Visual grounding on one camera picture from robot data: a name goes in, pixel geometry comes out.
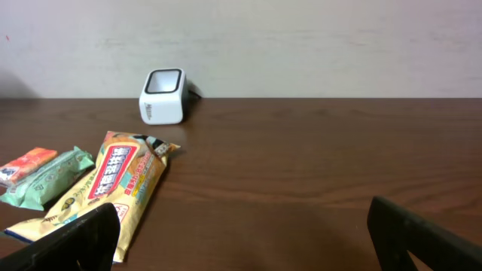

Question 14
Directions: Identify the white barcode scanner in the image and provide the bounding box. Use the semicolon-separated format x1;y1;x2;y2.
139;68;188;125

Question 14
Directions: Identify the orange snack pack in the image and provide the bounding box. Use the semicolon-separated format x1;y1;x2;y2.
1;148;57;187

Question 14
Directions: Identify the yellow wet wipes pack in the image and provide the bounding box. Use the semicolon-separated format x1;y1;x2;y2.
5;131;180;263

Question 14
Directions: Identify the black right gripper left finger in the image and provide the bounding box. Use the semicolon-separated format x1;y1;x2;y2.
1;203;120;271

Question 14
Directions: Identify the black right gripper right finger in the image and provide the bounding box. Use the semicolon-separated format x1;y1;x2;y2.
367;196;481;271

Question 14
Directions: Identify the green wipes pack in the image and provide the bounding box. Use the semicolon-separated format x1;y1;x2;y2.
1;146;94;211

